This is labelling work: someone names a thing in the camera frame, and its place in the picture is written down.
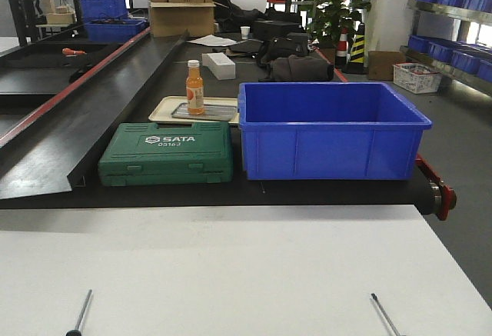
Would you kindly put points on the green-black screwdriver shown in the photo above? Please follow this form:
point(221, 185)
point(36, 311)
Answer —
point(77, 329)
point(385, 315)

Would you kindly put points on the beige plastic tray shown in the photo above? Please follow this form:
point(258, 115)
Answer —
point(174, 109)

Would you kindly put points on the orange juice bottle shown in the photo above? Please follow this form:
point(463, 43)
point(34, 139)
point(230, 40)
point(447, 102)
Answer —
point(195, 88)

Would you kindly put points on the white foam block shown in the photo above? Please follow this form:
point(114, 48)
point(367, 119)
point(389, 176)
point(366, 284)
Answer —
point(220, 65)

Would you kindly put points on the dark grey cloth bag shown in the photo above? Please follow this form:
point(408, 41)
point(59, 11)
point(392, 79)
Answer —
point(299, 69)

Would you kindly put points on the large blue plastic bin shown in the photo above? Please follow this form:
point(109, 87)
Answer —
point(328, 130)

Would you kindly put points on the green SATA tool case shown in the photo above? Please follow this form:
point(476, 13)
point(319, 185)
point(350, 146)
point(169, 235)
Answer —
point(148, 154)

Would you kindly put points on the white paper cup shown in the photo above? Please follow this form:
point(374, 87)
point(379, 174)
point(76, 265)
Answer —
point(245, 31)

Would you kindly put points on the red white traffic cone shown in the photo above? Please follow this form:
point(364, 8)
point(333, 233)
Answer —
point(341, 49)

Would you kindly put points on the black yellow traffic cone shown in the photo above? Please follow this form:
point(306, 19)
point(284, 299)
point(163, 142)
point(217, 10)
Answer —
point(355, 64)

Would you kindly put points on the large cardboard box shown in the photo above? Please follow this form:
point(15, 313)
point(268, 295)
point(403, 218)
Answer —
point(168, 19)

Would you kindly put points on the brown cardboard box floor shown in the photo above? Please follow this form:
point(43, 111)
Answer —
point(380, 64)

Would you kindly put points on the potted green plant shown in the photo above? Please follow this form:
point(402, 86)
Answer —
point(327, 18)

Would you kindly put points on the white printed basket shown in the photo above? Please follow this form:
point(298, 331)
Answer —
point(416, 78)

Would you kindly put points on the blue crate on left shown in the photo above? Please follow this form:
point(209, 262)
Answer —
point(108, 21)

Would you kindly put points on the metal shelf rack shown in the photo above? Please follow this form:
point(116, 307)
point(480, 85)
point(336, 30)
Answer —
point(445, 39)

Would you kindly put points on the red conveyor end bracket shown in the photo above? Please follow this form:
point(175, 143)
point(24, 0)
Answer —
point(445, 198)

